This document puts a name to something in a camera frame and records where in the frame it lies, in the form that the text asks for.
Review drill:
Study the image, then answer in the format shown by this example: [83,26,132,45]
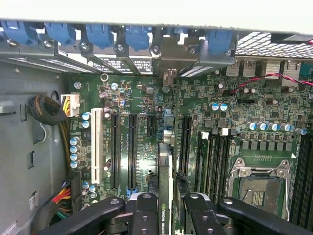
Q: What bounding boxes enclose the red and black wire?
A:
[229,72,313,95]

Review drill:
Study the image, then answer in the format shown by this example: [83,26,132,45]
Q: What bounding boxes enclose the long expansion slot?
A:
[110,112,121,190]
[179,115,193,176]
[128,113,139,196]

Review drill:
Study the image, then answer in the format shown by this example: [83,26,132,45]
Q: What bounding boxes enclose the short expansion slot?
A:
[146,114,157,138]

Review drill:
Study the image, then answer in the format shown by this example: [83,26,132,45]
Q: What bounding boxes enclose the grey open PC case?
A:
[0,17,313,235]

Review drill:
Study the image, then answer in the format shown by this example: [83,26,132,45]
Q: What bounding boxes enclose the black braided cable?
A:
[27,94,73,173]

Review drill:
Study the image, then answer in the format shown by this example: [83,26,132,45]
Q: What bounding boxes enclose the green motherboard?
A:
[60,56,313,231]

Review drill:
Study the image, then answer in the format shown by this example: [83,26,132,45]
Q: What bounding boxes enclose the white power connector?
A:
[60,93,81,118]

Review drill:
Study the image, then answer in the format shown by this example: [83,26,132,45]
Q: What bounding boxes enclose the white expansion slot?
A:
[90,107,104,185]

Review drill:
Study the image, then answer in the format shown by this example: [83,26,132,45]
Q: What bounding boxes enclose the coloured power wire bundle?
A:
[31,180,81,235]

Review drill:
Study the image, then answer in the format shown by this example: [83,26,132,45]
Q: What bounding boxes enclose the CPU socket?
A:
[227,156,294,221]

